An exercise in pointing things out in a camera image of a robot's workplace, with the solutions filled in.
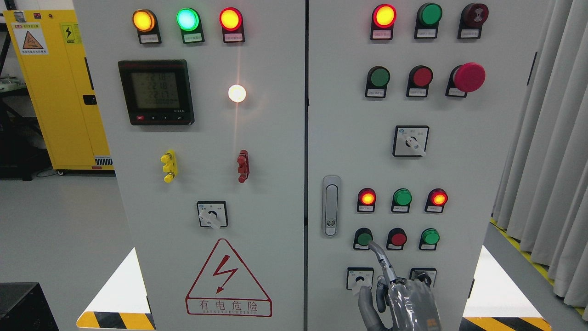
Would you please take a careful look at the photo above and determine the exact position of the red indicator light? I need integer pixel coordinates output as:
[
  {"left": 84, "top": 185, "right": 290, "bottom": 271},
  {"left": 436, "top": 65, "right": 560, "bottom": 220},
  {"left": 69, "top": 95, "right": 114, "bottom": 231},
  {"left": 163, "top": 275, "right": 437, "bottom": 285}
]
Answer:
[
  {"left": 370, "top": 4, "right": 397, "bottom": 40},
  {"left": 219, "top": 7, "right": 244, "bottom": 43},
  {"left": 424, "top": 188, "right": 448, "bottom": 213},
  {"left": 356, "top": 187, "right": 377, "bottom": 212}
]

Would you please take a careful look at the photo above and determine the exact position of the black key selector switch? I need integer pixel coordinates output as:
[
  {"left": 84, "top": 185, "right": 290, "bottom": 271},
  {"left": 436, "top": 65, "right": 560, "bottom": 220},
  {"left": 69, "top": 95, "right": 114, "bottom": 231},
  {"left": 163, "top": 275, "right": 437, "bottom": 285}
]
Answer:
[{"left": 409, "top": 268, "right": 437, "bottom": 287}]

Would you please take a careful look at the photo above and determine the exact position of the grey cabinet door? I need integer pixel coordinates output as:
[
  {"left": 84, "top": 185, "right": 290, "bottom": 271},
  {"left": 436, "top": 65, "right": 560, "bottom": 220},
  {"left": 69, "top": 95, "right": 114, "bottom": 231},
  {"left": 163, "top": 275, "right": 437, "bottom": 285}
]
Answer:
[
  {"left": 73, "top": 0, "right": 306, "bottom": 331},
  {"left": 307, "top": 0, "right": 552, "bottom": 331}
]

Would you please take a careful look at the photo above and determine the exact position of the red indicator light lower right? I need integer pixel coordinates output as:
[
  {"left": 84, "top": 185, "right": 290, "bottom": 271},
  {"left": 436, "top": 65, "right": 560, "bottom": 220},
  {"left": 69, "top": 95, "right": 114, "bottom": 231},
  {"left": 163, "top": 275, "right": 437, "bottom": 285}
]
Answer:
[{"left": 424, "top": 188, "right": 448, "bottom": 213}]

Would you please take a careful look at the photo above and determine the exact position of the yellow safety cabinet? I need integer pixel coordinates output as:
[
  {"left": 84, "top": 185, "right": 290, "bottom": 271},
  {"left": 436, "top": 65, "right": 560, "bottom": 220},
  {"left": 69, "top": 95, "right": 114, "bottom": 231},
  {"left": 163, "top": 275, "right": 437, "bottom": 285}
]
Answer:
[{"left": 4, "top": 9, "right": 114, "bottom": 171}]

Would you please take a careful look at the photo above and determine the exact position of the green push button lower right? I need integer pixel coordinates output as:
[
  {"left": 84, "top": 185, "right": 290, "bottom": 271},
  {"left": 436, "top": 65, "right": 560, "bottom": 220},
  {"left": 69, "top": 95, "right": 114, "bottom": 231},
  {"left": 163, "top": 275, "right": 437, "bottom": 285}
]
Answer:
[{"left": 418, "top": 228, "right": 441, "bottom": 251}]

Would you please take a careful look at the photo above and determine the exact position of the green indicator light lower middle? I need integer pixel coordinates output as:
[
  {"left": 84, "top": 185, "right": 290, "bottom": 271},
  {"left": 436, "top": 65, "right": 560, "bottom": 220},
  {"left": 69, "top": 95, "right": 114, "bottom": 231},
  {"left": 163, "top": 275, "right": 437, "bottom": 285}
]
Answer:
[{"left": 390, "top": 188, "right": 413, "bottom": 213}]

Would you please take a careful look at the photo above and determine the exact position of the black digital power meter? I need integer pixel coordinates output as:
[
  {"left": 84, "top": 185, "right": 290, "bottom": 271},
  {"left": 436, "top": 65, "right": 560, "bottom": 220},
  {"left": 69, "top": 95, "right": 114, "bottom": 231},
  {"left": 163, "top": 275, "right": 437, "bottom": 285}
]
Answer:
[{"left": 118, "top": 59, "right": 194, "bottom": 126}]

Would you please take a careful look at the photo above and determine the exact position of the red push button upper row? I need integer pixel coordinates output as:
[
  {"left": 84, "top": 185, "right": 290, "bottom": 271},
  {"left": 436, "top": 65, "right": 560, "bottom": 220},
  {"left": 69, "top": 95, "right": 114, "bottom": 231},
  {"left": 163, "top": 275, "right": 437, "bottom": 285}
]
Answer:
[{"left": 406, "top": 65, "right": 434, "bottom": 98}]

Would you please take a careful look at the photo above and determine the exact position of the yellow terminal connector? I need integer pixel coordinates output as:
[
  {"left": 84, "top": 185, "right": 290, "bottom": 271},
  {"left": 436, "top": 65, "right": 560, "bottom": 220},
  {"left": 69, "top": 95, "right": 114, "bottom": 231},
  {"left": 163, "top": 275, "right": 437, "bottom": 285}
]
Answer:
[{"left": 160, "top": 149, "right": 178, "bottom": 183}]

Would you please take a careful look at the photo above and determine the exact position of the green indicator light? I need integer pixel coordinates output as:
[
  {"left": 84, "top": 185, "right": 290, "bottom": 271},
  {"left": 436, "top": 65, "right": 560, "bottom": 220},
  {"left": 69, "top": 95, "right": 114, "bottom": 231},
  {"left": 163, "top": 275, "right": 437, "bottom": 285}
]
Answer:
[
  {"left": 390, "top": 188, "right": 413, "bottom": 213},
  {"left": 176, "top": 8, "right": 204, "bottom": 44}
]

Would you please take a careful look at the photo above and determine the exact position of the upper right selector switch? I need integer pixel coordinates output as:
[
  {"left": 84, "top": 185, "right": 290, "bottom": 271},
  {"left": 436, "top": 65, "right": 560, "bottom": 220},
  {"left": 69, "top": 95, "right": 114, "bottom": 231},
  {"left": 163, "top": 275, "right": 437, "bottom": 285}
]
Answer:
[{"left": 391, "top": 125, "right": 429, "bottom": 158}]

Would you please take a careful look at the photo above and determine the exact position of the green indicator light top left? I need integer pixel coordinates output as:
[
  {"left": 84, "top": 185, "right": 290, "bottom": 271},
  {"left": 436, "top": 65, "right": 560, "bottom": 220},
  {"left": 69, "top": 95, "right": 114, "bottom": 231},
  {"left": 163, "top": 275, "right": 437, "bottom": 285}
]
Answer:
[{"left": 176, "top": 8, "right": 204, "bottom": 44}]

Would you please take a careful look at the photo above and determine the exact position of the red emergency stop mushroom button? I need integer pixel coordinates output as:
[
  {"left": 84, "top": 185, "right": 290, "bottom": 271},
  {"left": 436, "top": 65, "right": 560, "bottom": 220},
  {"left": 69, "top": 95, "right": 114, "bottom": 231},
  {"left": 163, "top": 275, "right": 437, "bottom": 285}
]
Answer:
[{"left": 445, "top": 62, "right": 486, "bottom": 98}]

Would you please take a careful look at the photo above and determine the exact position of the white indicator light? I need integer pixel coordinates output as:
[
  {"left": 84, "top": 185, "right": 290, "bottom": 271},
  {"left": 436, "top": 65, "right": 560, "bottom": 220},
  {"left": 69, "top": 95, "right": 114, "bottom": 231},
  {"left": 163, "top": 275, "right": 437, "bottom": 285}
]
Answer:
[{"left": 227, "top": 84, "right": 247, "bottom": 103}]

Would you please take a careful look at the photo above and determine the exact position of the red indicator light lower left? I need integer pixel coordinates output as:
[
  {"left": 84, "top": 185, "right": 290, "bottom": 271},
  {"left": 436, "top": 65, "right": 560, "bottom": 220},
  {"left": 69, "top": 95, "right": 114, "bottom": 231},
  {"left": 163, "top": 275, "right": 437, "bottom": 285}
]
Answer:
[{"left": 356, "top": 187, "right": 377, "bottom": 212}]

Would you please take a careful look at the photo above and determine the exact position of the lower white selector switch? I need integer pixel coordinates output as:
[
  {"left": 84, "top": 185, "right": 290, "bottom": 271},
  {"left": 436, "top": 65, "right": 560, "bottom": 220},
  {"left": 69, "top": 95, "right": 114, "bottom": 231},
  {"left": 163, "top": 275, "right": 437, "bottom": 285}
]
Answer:
[{"left": 346, "top": 268, "right": 374, "bottom": 295}]

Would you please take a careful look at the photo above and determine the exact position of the unlit green light top right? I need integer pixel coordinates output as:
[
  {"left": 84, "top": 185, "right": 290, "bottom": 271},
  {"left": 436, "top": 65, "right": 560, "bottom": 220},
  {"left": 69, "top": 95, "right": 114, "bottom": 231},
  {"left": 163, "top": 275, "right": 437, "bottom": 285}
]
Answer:
[{"left": 414, "top": 2, "right": 443, "bottom": 40}]

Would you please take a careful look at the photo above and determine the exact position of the red stop push button lower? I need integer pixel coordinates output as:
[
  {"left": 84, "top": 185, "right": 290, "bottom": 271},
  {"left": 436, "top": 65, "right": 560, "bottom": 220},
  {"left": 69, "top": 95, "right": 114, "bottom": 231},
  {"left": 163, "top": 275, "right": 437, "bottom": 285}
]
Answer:
[{"left": 386, "top": 228, "right": 407, "bottom": 250}]

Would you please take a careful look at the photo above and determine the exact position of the yellow indicator light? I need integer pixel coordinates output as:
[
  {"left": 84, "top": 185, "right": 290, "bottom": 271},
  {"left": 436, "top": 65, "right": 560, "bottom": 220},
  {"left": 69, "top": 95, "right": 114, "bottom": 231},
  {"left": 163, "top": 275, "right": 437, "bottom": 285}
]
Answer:
[{"left": 132, "top": 9, "right": 162, "bottom": 44}]

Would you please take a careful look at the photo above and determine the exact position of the green start push button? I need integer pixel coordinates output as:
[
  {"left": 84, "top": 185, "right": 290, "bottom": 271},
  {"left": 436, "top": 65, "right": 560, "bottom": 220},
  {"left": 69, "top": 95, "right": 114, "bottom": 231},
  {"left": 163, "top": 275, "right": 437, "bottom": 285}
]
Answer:
[{"left": 353, "top": 228, "right": 373, "bottom": 250}]

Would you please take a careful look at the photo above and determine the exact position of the grey curtain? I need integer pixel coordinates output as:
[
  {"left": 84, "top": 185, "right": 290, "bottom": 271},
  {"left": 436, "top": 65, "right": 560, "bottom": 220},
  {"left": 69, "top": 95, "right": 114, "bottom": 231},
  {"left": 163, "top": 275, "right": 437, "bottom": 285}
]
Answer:
[{"left": 493, "top": 0, "right": 588, "bottom": 309}]

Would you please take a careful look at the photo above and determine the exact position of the green push button upper row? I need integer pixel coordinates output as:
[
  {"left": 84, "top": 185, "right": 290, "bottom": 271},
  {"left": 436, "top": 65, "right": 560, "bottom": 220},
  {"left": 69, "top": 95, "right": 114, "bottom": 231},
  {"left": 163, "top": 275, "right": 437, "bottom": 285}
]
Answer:
[{"left": 365, "top": 66, "right": 390, "bottom": 99}]

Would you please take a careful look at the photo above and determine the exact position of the left grey cabinet door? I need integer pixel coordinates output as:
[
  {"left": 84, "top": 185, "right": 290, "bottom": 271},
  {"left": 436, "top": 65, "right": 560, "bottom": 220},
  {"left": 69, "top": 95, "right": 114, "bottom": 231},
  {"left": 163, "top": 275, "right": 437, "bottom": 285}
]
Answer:
[{"left": 73, "top": 0, "right": 306, "bottom": 331}]

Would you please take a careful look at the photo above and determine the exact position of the red terminal connector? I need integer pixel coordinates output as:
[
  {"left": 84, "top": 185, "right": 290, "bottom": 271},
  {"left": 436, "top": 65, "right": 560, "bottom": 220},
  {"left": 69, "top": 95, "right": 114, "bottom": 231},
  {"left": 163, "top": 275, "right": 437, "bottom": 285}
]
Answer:
[{"left": 237, "top": 149, "right": 250, "bottom": 183}]

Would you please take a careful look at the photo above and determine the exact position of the grey door lock handle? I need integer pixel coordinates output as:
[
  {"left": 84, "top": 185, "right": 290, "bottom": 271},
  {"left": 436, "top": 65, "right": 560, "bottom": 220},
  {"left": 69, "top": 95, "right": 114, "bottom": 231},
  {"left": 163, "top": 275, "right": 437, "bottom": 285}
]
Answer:
[{"left": 322, "top": 175, "right": 341, "bottom": 237}]

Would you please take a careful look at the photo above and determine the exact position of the red electric hazard sticker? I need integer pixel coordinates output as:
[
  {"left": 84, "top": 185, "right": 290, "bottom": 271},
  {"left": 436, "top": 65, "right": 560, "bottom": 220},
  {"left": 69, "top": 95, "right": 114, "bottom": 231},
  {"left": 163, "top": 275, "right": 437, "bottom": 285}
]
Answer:
[{"left": 185, "top": 238, "right": 272, "bottom": 318}]

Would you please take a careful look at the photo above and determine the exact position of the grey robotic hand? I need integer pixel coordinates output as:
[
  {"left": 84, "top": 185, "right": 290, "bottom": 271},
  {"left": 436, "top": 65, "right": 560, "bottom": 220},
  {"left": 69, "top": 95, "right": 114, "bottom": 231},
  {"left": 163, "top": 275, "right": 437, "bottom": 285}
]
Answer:
[{"left": 358, "top": 241, "right": 442, "bottom": 331}]

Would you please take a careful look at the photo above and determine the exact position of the dark red buzzer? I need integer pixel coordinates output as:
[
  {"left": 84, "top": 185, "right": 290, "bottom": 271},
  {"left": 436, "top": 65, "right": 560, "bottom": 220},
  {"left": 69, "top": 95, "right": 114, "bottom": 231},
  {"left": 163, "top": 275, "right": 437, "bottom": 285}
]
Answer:
[{"left": 457, "top": 3, "right": 489, "bottom": 40}]

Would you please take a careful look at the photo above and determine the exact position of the black box bottom left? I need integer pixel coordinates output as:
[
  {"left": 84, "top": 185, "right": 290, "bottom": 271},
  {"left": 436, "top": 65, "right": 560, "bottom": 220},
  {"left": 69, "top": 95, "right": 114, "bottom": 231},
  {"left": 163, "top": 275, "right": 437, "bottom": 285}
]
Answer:
[{"left": 0, "top": 282, "right": 59, "bottom": 331}]

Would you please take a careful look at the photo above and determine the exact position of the left door selector switch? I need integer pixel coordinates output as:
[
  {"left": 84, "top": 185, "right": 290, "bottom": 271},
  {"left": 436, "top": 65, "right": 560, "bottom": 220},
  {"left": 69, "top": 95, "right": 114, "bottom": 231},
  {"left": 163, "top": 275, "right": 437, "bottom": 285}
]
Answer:
[{"left": 197, "top": 200, "right": 228, "bottom": 229}]

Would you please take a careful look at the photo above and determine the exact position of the right grey cabinet door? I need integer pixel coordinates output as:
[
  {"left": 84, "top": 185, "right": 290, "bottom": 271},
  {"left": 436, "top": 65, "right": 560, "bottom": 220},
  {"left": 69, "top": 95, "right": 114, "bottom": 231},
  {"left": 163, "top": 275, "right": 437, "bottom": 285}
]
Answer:
[{"left": 307, "top": 0, "right": 552, "bottom": 331}]

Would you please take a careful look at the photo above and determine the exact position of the red indicator light top left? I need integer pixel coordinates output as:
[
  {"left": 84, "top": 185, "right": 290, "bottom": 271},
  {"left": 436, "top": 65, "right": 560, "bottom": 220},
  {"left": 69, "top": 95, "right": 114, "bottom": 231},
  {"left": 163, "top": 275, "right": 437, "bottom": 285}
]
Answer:
[{"left": 219, "top": 7, "right": 244, "bottom": 43}]

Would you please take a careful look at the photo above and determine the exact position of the red indicator light top right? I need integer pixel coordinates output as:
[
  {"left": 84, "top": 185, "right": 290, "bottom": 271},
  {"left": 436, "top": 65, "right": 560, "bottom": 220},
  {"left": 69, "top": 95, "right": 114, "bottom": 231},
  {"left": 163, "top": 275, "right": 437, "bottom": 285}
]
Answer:
[{"left": 370, "top": 4, "right": 397, "bottom": 40}]

